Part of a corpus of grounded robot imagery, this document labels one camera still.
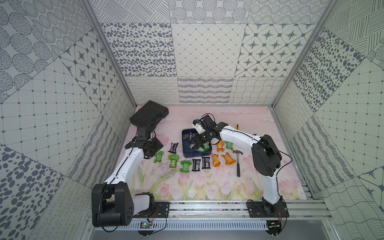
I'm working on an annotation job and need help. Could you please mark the black cookie packet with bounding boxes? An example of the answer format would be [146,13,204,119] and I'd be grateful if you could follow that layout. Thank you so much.
[202,157,211,170]
[169,143,179,154]
[192,159,201,172]

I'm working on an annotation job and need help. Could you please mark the white vent grille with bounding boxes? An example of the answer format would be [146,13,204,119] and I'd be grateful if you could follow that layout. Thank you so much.
[117,220,268,231]

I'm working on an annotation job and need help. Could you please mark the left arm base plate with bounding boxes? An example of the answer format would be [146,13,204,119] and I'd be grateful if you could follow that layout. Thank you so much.
[133,201,170,219]

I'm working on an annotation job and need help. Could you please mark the green cookie packet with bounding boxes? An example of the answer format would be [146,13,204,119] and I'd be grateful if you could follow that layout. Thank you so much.
[154,151,164,163]
[169,155,180,168]
[180,161,193,173]
[225,141,233,150]

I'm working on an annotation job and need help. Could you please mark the orange cookie packet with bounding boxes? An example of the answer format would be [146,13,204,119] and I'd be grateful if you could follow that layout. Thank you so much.
[211,153,221,168]
[216,141,225,153]
[222,153,237,166]

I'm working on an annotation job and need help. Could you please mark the claw hammer black handle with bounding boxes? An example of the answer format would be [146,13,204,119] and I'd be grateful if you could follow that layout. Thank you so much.
[233,150,244,178]

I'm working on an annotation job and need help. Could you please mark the yellow black pliers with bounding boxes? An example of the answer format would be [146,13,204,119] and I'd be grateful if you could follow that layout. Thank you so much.
[236,124,257,136]

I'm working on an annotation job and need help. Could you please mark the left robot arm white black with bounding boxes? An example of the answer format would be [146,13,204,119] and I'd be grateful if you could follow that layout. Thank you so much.
[91,137,163,228]

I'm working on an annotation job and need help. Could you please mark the aluminium mounting rail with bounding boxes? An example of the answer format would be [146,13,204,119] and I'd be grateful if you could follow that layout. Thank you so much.
[85,200,332,221]

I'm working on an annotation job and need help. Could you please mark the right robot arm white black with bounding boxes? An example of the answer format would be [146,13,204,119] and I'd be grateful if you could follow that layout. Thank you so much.
[189,115,287,213]

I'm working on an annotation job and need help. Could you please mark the dark blue storage box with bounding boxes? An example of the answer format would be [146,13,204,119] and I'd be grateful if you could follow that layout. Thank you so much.
[182,129,212,158]

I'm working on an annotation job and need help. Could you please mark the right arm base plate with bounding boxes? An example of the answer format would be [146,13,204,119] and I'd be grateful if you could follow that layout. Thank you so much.
[246,200,290,218]

